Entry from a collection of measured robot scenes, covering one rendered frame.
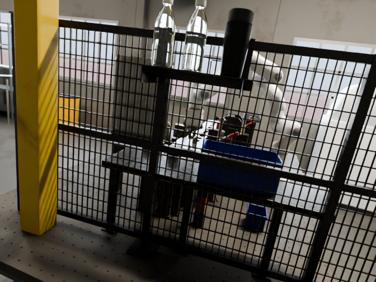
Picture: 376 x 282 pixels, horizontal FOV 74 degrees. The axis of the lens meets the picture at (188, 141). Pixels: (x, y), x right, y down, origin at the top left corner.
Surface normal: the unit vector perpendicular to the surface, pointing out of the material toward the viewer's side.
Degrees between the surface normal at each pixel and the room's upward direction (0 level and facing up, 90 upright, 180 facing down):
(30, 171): 90
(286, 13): 90
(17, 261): 0
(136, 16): 90
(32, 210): 90
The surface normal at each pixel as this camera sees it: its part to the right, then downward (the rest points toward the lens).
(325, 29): -0.32, 0.20
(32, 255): 0.14, -0.96
